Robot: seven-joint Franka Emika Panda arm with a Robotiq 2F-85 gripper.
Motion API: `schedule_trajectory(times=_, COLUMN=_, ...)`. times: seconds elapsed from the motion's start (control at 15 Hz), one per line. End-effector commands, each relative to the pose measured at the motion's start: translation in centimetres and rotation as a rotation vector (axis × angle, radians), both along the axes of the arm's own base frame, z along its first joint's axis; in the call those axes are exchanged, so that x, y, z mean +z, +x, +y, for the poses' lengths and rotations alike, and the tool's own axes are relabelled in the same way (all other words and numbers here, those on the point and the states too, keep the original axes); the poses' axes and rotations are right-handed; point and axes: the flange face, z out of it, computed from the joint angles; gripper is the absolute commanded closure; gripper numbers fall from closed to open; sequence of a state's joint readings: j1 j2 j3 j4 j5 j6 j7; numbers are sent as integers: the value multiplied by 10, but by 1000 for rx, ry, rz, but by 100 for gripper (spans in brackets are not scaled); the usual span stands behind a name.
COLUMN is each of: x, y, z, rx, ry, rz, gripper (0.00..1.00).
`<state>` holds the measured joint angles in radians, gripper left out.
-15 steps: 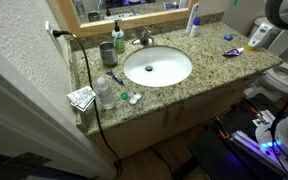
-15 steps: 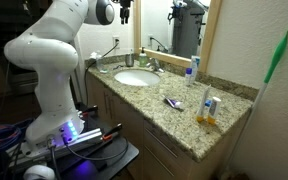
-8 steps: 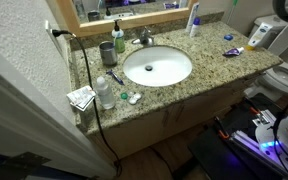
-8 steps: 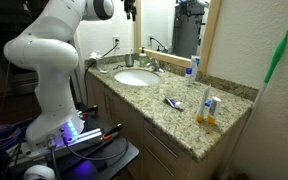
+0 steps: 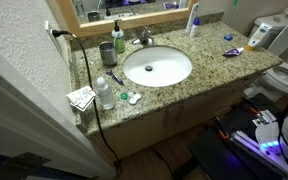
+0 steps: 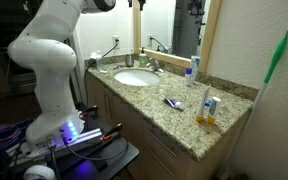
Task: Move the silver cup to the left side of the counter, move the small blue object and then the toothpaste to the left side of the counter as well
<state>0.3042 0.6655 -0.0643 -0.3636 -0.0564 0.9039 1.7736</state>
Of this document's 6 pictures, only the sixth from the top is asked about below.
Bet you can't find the black orange clamp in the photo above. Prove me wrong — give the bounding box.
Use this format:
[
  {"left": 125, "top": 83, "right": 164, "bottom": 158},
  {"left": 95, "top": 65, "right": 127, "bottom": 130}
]
[
  {"left": 102, "top": 123, "right": 123, "bottom": 142},
  {"left": 79, "top": 104, "right": 99, "bottom": 118}
]

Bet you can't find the blue red cable bundle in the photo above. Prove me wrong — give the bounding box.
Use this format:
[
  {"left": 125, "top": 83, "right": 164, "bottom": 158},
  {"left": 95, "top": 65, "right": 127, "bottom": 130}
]
[{"left": 0, "top": 118, "right": 33, "bottom": 158}]

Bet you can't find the black robot cart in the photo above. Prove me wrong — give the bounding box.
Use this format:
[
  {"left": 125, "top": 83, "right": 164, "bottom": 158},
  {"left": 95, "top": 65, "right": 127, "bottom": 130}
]
[{"left": 50, "top": 114, "right": 140, "bottom": 180}]

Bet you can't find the white lotion tube orange cap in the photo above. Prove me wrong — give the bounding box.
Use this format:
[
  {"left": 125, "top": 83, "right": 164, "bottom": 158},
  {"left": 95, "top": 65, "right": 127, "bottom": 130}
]
[{"left": 196, "top": 84, "right": 212, "bottom": 123}]

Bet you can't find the wooden vanity cabinet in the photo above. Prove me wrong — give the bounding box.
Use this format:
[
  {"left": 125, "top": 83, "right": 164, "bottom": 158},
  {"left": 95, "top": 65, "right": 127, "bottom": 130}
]
[{"left": 85, "top": 71, "right": 252, "bottom": 180}]

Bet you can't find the white oval sink basin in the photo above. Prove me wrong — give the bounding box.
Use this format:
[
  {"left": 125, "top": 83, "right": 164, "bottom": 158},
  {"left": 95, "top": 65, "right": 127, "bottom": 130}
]
[{"left": 113, "top": 68, "right": 162, "bottom": 88}]

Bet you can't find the white wall outlet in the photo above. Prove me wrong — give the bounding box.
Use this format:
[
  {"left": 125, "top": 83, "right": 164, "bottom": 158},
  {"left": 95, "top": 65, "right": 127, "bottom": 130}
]
[{"left": 112, "top": 35, "right": 121, "bottom": 50}]

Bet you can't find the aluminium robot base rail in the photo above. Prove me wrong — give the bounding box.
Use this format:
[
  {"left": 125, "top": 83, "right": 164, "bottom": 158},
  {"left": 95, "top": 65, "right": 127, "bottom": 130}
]
[{"left": 7, "top": 128, "right": 104, "bottom": 168}]

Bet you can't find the wood framed mirror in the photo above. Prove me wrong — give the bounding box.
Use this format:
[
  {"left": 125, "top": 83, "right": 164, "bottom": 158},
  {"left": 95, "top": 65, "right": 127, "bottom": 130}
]
[{"left": 132, "top": 0, "right": 222, "bottom": 73}]

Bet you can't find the white bottle orange cap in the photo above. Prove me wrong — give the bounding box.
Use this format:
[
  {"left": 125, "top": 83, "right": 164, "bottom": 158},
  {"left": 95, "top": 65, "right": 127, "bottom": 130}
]
[{"left": 206, "top": 96, "right": 222, "bottom": 125}]

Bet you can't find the white round device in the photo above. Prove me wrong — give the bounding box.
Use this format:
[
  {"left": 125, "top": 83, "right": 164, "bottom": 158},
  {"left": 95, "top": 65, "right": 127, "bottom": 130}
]
[{"left": 23, "top": 164, "right": 57, "bottom": 180}]

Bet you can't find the green soap pump bottle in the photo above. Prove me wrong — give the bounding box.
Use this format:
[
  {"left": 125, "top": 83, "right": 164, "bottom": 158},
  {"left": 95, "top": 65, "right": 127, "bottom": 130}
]
[{"left": 138, "top": 46, "right": 149, "bottom": 68}]

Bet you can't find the purple toothpaste tube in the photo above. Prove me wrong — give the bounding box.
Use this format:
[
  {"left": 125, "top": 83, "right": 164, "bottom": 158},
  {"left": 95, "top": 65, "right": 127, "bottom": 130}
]
[{"left": 164, "top": 96, "right": 185, "bottom": 111}]

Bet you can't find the chrome sink faucet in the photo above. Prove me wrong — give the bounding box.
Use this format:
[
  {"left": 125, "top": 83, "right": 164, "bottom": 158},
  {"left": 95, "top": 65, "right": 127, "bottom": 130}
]
[{"left": 147, "top": 57, "right": 165, "bottom": 74}]

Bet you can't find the small white blue-capped bottle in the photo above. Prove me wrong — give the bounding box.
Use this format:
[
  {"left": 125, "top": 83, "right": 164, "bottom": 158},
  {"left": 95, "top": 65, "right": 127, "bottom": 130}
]
[{"left": 184, "top": 67, "right": 193, "bottom": 87}]

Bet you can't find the silver metal cup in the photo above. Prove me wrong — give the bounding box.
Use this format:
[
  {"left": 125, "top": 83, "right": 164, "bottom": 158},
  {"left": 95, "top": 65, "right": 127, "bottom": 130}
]
[{"left": 124, "top": 53, "right": 135, "bottom": 68}]

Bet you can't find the black power cable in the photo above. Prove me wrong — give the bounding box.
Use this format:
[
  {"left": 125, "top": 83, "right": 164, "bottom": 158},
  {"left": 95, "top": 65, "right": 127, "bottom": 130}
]
[{"left": 83, "top": 39, "right": 120, "bottom": 105}]

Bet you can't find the tall white blue tube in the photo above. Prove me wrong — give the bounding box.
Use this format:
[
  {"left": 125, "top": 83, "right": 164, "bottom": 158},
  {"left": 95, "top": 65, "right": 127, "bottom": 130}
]
[{"left": 190, "top": 55, "right": 201, "bottom": 84}]

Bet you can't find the green handled mop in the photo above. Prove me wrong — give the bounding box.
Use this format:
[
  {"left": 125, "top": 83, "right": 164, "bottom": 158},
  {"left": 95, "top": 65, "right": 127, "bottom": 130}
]
[{"left": 217, "top": 26, "right": 288, "bottom": 180}]

